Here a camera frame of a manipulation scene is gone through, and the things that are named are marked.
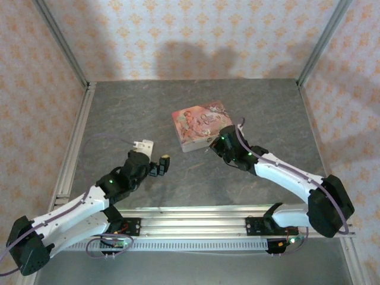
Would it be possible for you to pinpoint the aluminium frame post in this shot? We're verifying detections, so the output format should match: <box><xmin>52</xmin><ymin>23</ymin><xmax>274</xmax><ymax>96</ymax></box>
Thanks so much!
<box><xmin>31</xmin><ymin>0</ymin><xmax>91</xmax><ymax>90</ymax></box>
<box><xmin>296</xmin><ymin>0</ymin><xmax>354</xmax><ymax>87</ymax></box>

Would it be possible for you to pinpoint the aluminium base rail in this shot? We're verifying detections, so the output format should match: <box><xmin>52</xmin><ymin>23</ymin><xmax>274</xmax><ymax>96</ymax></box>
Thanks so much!
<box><xmin>59</xmin><ymin>204</ymin><xmax>356</xmax><ymax>238</ymax></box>

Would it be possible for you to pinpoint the black base electronics bracket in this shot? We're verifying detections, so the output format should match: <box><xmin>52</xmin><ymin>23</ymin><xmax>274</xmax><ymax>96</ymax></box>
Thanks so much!
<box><xmin>265</xmin><ymin>236</ymin><xmax>306</xmax><ymax>257</ymax></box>
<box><xmin>99</xmin><ymin>237</ymin><xmax>133</xmax><ymax>258</ymax></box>

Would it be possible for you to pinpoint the pink illustrated tin box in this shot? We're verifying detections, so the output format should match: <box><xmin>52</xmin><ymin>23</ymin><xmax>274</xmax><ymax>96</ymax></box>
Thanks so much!
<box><xmin>171</xmin><ymin>100</ymin><xmax>233</xmax><ymax>154</ymax></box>

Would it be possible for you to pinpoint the aluminium table side rail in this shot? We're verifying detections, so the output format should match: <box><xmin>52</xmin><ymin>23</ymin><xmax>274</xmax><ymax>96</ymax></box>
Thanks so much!
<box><xmin>22</xmin><ymin>83</ymin><xmax>97</xmax><ymax>285</ymax></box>
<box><xmin>296</xmin><ymin>80</ymin><xmax>365</xmax><ymax>285</ymax></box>

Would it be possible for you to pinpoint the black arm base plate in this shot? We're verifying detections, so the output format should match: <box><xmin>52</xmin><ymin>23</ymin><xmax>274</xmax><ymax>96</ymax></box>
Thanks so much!
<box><xmin>245</xmin><ymin>216</ymin><xmax>271</xmax><ymax>237</ymax></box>
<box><xmin>120</xmin><ymin>217</ymin><xmax>142</xmax><ymax>237</ymax></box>

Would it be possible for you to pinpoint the white slotted cable duct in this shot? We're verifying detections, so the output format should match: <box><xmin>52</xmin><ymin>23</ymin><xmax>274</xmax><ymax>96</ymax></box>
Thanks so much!
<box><xmin>64</xmin><ymin>239</ymin><xmax>270</xmax><ymax>252</ymax></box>

